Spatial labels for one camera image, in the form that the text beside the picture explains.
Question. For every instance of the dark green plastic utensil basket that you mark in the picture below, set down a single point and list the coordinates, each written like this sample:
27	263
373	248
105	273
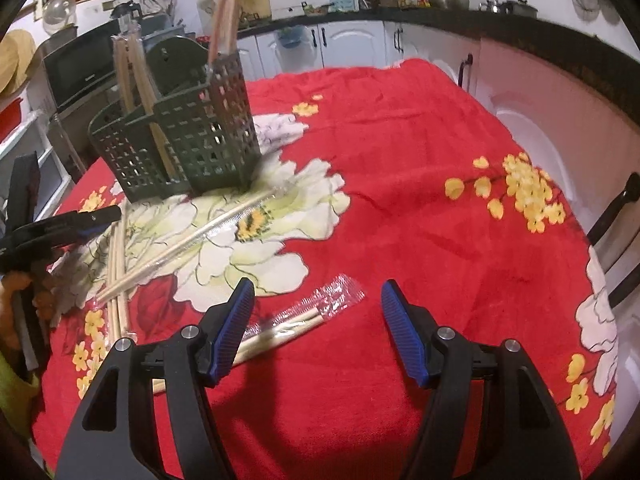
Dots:
200	130

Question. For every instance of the person's left forearm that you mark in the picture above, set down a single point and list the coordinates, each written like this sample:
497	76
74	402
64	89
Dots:
15	395

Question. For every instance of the chopstick pair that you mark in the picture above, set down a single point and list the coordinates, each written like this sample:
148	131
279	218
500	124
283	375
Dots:
234	10
124	75
285	331
217	20
150	105

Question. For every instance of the black electric kettle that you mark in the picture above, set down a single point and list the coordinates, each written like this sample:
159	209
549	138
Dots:
125	10

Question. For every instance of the round bamboo tray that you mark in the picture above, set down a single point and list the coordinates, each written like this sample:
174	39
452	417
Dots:
17	57

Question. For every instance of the glass pot lid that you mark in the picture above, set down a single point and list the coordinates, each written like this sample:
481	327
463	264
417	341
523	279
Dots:
60	10

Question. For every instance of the black microwave oven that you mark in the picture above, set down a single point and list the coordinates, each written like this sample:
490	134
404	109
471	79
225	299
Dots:
80	65

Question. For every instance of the person's left hand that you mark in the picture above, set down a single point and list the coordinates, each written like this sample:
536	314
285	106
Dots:
47	300

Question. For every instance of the small steel kettle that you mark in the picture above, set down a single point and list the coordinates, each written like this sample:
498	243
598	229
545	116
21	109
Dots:
487	6

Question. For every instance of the white countertop appliance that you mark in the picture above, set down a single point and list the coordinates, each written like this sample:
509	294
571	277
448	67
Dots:
300	0

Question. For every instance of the white plastic jug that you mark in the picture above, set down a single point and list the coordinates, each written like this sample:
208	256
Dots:
205	0

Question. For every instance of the white plastic drawer unit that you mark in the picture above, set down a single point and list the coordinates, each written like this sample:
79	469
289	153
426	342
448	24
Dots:
50	175

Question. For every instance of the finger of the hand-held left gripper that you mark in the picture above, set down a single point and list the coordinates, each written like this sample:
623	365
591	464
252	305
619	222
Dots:
95	215
90	230

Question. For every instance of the long white base cabinet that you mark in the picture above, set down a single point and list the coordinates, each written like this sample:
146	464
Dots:
550	110

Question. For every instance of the black countertop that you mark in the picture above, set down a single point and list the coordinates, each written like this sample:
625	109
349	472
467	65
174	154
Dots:
550	42

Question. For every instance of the steel canister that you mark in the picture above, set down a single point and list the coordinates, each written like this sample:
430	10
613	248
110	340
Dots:
520	9

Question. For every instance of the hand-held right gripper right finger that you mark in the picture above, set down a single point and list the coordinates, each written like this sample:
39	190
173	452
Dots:
405	330

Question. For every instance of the blue hanging basket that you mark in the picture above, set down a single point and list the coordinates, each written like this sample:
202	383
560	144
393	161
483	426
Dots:
291	37

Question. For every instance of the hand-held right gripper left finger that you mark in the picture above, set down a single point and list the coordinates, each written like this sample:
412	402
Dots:
235	330

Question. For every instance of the blue utensil holder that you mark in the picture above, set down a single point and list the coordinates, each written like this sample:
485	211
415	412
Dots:
345	0

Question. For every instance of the pile of chopsticks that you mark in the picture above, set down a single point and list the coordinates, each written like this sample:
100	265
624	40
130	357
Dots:
225	225

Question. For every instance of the red plastic basin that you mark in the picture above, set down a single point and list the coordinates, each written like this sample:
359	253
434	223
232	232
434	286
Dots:
10	120

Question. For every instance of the red floral blanket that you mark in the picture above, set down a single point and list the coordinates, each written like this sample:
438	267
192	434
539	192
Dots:
400	160

